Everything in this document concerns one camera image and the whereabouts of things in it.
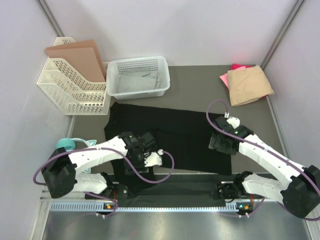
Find black daisy print t-shirt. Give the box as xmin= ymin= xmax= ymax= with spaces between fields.
xmin=103 ymin=101 xmax=233 ymax=193

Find pink folded t-shirt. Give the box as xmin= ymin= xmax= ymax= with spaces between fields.
xmin=219 ymin=73 xmax=229 ymax=89

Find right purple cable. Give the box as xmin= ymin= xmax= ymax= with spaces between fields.
xmin=206 ymin=99 xmax=320 ymax=222

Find slotted grey cable duct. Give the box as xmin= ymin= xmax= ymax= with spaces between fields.
xmin=49 ymin=201 xmax=256 ymax=213

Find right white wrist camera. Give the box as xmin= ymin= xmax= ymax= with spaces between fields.
xmin=224 ymin=112 xmax=241 ymax=129

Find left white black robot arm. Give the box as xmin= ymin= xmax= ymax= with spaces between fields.
xmin=41 ymin=132 xmax=164 ymax=199

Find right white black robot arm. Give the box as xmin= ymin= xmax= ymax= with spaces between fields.
xmin=209 ymin=114 xmax=320 ymax=219

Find white perforated plastic basket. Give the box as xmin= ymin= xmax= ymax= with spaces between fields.
xmin=106 ymin=56 xmax=171 ymax=100

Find cream perforated file organizer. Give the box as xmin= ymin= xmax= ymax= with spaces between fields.
xmin=37 ymin=37 xmax=111 ymax=116

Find teal cat ear headphones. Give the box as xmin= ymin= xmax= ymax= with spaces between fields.
xmin=56 ymin=137 xmax=98 ymax=174

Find red folded t-shirt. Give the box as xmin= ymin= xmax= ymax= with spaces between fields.
xmin=230 ymin=63 xmax=252 ymax=70

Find grey folded cloth in basket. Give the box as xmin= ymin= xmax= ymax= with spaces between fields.
xmin=117 ymin=66 xmax=161 ymax=93

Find beige folded t-shirt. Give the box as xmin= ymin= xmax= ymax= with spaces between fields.
xmin=227 ymin=65 xmax=275 ymax=107

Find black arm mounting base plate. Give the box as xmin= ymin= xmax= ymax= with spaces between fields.
xmin=84 ymin=174 xmax=263 ymax=208

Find brown cardboard folder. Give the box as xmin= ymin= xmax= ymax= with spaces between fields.
xmin=45 ymin=39 xmax=107 ymax=83

